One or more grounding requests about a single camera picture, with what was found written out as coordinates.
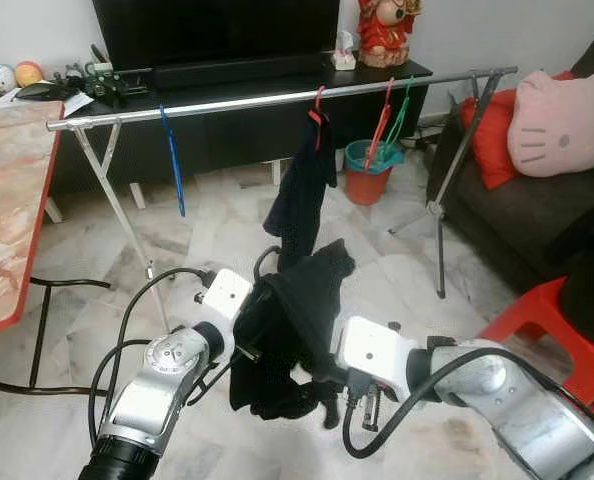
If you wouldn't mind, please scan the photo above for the black t-shirt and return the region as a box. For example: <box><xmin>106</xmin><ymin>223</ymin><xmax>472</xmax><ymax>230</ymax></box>
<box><xmin>229</xmin><ymin>238</ymin><xmax>356</xmax><ymax>431</ymax></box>

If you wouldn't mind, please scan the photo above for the black wire hanger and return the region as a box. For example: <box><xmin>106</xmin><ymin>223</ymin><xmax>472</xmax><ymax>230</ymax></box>
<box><xmin>192</xmin><ymin>245</ymin><xmax>283</xmax><ymax>401</ymax></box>

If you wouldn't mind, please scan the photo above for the blue plastic hanger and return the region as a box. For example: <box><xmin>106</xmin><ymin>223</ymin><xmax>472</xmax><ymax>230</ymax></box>
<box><xmin>159</xmin><ymin>105</ymin><xmax>188</xmax><ymax>218</ymax></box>

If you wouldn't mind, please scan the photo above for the navy blue garment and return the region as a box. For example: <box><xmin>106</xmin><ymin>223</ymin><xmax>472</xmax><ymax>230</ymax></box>
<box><xmin>262</xmin><ymin>105</ymin><xmax>338</xmax><ymax>271</ymax></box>

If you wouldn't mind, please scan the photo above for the red plastic stool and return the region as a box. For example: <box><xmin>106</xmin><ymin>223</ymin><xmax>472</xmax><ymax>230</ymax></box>
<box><xmin>477</xmin><ymin>277</ymin><xmax>594</xmax><ymax>416</ymax></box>

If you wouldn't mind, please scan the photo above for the black television console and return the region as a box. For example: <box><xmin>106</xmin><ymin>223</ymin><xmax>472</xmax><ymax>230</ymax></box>
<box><xmin>47</xmin><ymin>60</ymin><xmax>433</xmax><ymax>196</ymax></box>

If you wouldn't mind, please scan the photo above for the orange bin teal liner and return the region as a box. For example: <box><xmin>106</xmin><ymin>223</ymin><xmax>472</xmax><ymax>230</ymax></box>
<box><xmin>343</xmin><ymin>138</ymin><xmax>406</xmax><ymax>206</ymax></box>

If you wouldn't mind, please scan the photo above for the dark grey sofa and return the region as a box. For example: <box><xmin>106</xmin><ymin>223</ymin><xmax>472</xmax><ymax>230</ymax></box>
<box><xmin>427</xmin><ymin>15</ymin><xmax>594</xmax><ymax>351</ymax></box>

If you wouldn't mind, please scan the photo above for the silver metal clothes rack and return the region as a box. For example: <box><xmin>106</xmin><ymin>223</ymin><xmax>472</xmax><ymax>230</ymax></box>
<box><xmin>45</xmin><ymin>65</ymin><xmax>520</xmax><ymax>331</ymax></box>

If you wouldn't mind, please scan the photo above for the marble pattern folding table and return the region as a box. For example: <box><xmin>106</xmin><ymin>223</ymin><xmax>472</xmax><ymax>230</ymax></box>
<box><xmin>0</xmin><ymin>100</ymin><xmax>68</xmax><ymax>393</ymax></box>

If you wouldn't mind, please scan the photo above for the black soundbar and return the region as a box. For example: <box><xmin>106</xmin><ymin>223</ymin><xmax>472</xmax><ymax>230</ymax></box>
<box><xmin>147</xmin><ymin>55</ymin><xmax>328</xmax><ymax>89</ymax></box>

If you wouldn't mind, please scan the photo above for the red cushion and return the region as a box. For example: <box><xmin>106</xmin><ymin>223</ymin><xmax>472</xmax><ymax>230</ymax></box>
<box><xmin>460</xmin><ymin>72</ymin><xmax>578</xmax><ymax>191</ymax></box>

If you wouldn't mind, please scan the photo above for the white paper stack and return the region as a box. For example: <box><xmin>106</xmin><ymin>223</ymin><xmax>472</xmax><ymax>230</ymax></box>
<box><xmin>0</xmin><ymin>88</ymin><xmax>98</xmax><ymax>119</ymax></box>

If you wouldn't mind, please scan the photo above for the black desk organizer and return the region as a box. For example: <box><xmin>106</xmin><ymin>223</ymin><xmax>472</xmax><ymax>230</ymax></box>
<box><xmin>62</xmin><ymin>45</ymin><xmax>153</xmax><ymax>106</ymax></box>

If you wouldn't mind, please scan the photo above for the white tissue box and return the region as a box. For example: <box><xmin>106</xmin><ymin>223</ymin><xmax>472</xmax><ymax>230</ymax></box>
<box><xmin>332</xmin><ymin>30</ymin><xmax>358</xmax><ymax>71</ymax></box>

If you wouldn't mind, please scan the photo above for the black flat television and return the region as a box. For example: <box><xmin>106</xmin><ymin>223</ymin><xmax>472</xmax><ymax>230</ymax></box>
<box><xmin>92</xmin><ymin>0</ymin><xmax>341</xmax><ymax>69</ymax></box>

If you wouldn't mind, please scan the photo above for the black pouch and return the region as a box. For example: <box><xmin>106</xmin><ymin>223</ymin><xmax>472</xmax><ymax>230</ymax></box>
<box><xmin>17</xmin><ymin>80</ymin><xmax>73</xmax><ymax>101</ymax></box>

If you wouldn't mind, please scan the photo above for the pink cat face cushion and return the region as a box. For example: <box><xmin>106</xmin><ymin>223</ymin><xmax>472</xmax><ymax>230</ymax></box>
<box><xmin>507</xmin><ymin>68</ymin><xmax>594</xmax><ymax>179</ymax></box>

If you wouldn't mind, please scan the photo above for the orange round figure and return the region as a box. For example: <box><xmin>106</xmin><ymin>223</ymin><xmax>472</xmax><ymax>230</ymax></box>
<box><xmin>14</xmin><ymin>60</ymin><xmax>46</xmax><ymax>89</ymax></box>

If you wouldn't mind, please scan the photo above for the red gold figurine statue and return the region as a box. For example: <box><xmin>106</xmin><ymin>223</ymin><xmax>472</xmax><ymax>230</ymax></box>
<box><xmin>357</xmin><ymin>0</ymin><xmax>423</xmax><ymax>69</ymax></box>

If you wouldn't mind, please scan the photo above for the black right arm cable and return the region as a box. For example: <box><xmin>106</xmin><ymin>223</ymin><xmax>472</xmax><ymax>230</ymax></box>
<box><xmin>342</xmin><ymin>345</ymin><xmax>594</xmax><ymax>461</ymax></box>

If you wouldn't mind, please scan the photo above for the black floor cable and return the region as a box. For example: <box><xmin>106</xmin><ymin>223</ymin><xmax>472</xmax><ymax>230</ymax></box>
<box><xmin>0</xmin><ymin>375</ymin><xmax>88</xmax><ymax>398</ymax></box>

